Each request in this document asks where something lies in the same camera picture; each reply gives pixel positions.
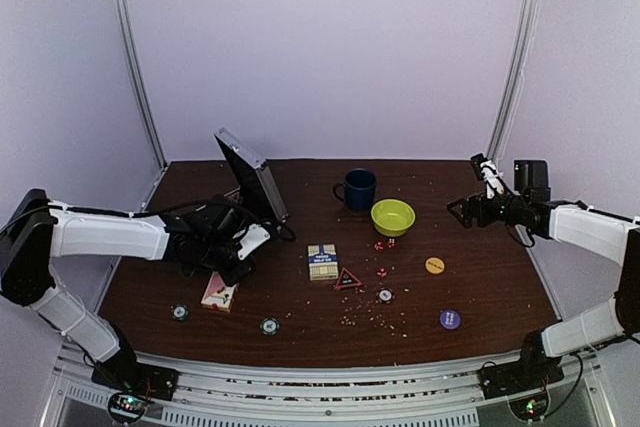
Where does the lime green bowl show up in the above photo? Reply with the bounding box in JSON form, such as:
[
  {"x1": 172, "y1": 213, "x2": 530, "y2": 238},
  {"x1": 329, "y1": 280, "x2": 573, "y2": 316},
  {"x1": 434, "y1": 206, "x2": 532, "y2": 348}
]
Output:
[{"x1": 370, "y1": 199, "x2": 416, "y2": 238}]

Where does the silver aluminium poker case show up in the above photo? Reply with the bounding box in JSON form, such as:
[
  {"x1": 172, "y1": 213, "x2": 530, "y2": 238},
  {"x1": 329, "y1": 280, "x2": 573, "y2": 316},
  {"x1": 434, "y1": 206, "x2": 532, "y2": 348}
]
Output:
[{"x1": 214, "y1": 128, "x2": 288, "y2": 223}]

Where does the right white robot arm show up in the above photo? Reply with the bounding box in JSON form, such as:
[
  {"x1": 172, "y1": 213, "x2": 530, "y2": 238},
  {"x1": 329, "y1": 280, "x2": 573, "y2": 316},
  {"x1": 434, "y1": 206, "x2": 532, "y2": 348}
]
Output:
[{"x1": 447, "y1": 153, "x2": 639, "y2": 389}]

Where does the red white card deck box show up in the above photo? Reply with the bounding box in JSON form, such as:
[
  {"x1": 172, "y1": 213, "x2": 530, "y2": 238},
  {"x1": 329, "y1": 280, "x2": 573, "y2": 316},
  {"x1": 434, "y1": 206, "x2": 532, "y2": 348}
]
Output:
[{"x1": 200, "y1": 272, "x2": 240, "y2": 313}]

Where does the green poker chip middle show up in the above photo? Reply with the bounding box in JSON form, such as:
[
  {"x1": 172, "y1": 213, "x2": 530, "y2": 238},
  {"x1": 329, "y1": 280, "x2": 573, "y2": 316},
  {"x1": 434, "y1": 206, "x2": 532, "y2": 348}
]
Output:
[{"x1": 260, "y1": 318, "x2": 280, "y2": 336}]

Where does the yellow round button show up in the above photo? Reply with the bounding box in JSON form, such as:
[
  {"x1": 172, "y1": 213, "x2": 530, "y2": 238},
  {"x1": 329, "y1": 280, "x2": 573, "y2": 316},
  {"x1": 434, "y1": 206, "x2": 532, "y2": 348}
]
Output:
[{"x1": 425, "y1": 257, "x2": 445, "y2": 275}]

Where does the green poker chip left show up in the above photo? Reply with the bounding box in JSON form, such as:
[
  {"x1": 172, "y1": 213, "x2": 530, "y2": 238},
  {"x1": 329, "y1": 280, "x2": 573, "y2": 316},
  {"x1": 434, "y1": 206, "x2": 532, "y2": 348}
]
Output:
[{"x1": 171, "y1": 304, "x2": 190, "y2": 322}]

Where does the green poker chip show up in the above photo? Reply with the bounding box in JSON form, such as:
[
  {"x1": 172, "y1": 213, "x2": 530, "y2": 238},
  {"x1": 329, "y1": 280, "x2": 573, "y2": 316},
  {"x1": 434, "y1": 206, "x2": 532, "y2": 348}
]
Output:
[
  {"x1": 171, "y1": 304, "x2": 190, "y2": 322},
  {"x1": 260, "y1": 318, "x2": 280, "y2": 336}
]

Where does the black red poker chip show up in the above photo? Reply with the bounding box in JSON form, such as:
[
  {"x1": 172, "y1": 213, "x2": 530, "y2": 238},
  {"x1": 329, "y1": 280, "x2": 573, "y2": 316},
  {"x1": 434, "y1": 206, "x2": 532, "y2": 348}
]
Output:
[{"x1": 376, "y1": 289, "x2": 395, "y2": 304}]

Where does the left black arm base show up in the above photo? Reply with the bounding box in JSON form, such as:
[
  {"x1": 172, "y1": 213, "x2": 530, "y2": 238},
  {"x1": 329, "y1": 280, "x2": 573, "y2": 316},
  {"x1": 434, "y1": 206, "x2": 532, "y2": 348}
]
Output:
[{"x1": 91, "y1": 350, "x2": 179, "y2": 401}]

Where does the dark blue mug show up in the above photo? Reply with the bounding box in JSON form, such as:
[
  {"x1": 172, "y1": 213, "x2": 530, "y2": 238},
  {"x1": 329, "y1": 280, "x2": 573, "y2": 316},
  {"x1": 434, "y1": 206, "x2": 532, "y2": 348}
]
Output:
[{"x1": 332, "y1": 169, "x2": 377, "y2": 211}]

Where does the aluminium frame post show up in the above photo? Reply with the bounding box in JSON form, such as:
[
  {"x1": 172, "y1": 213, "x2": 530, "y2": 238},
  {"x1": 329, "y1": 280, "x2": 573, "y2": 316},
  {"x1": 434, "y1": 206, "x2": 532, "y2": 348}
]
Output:
[
  {"x1": 487, "y1": 0, "x2": 541, "y2": 164},
  {"x1": 114, "y1": 0, "x2": 168, "y2": 170}
]

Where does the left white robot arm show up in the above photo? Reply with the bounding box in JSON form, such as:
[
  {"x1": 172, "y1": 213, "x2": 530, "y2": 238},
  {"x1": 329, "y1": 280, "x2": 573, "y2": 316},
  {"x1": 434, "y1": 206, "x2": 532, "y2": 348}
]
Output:
[{"x1": 1, "y1": 189, "x2": 277, "y2": 391}]

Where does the purple round button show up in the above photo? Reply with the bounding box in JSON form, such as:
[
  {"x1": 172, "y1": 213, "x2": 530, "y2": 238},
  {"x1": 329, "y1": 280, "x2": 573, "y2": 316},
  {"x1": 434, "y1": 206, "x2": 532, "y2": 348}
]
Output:
[{"x1": 439, "y1": 309, "x2": 461, "y2": 330}]

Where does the blue gold card deck box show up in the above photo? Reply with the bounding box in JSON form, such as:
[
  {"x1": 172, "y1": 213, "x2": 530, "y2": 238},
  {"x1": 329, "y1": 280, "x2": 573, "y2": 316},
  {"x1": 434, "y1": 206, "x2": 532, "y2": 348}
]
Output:
[{"x1": 307, "y1": 244, "x2": 339, "y2": 281}]

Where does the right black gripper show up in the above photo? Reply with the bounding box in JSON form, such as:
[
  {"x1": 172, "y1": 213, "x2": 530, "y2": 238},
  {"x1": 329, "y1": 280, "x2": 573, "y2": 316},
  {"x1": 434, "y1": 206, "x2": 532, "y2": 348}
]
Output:
[{"x1": 447, "y1": 188, "x2": 529, "y2": 228}]

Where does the left aluminium frame post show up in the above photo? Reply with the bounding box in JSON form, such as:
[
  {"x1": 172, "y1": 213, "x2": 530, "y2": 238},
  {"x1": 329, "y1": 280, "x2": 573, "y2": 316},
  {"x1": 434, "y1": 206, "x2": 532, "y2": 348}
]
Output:
[{"x1": 114, "y1": 0, "x2": 168, "y2": 170}]

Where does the black red triangle all-in button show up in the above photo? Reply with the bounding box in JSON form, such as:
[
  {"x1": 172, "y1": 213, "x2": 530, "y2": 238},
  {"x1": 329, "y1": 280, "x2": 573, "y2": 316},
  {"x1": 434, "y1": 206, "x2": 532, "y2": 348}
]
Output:
[{"x1": 334, "y1": 268, "x2": 362, "y2": 291}]

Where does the right aluminium frame post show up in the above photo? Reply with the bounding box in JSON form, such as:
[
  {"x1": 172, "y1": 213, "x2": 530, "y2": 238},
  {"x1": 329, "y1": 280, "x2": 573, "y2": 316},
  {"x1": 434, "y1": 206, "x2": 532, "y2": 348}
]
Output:
[{"x1": 487, "y1": 0, "x2": 541, "y2": 164}]

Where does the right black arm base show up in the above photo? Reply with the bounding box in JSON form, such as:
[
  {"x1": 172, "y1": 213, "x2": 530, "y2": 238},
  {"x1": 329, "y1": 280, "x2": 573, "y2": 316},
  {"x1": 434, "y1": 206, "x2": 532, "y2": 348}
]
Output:
[{"x1": 478, "y1": 335, "x2": 564, "y2": 399}]

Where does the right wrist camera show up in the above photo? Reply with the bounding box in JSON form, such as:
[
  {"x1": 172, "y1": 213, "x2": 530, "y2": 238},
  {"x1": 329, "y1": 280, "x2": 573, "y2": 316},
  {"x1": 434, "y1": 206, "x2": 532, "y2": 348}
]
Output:
[{"x1": 514, "y1": 160, "x2": 551, "y2": 203}]

